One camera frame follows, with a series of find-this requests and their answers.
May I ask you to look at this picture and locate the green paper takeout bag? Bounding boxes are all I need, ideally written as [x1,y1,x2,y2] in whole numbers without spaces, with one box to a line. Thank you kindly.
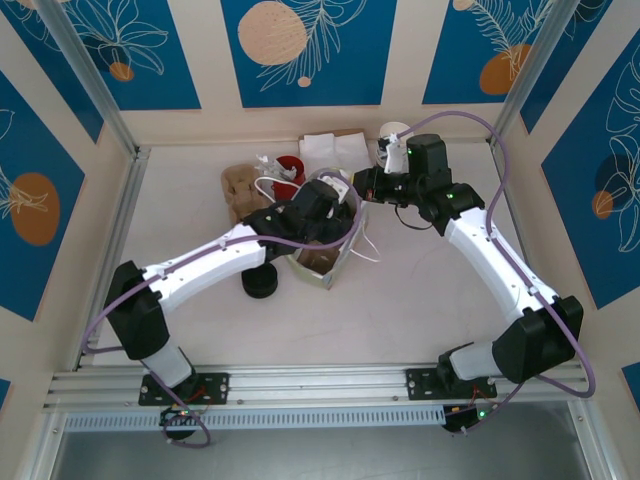
[253,167,382,291]

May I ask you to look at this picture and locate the white napkin stack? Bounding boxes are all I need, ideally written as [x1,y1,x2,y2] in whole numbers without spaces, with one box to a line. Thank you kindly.
[298,132,339,174]
[335,133,376,167]

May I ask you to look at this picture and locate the stack of paper cups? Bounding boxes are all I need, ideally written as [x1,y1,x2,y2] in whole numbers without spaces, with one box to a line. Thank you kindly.
[377,121,414,171]

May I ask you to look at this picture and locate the red metal cup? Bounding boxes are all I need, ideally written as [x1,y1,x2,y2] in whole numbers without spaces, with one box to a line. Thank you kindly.
[272,155,307,201]

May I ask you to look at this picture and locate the white napkins stack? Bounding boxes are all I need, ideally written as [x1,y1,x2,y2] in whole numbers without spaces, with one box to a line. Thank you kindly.
[298,127,379,171]

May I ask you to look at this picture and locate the white paper sachets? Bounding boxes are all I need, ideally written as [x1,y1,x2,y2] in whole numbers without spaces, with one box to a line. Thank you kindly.
[253,152,299,184]

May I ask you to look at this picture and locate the stack of cardboard cup carriers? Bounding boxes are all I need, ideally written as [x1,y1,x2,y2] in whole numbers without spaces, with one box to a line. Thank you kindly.
[221,163,271,224]

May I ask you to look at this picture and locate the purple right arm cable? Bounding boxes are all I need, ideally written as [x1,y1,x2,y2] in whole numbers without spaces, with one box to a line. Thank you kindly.
[397,110,599,431]

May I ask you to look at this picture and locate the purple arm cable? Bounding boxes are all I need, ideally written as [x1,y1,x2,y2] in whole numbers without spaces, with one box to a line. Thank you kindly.
[397,110,599,431]
[81,168,364,449]

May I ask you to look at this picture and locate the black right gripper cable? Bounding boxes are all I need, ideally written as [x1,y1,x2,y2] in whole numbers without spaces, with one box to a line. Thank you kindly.
[393,203,437,232]

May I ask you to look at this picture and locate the aluminium frame post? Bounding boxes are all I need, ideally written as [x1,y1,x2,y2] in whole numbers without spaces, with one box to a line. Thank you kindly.
[489,0,581,149]
[35,0,140,159]

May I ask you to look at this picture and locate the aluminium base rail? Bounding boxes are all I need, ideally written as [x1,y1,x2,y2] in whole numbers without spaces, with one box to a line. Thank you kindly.
[42,363,599,410]

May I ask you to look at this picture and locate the aluminium side rail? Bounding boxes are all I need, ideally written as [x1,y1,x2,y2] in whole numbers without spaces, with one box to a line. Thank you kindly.
[73,145,152,372]

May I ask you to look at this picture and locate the grey slotted cable duct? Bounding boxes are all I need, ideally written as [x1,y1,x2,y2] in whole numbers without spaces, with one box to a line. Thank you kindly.
[63,404,449,434]

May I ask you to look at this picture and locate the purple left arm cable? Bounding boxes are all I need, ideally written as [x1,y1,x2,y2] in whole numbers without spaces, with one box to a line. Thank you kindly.
[81,168,364,449]

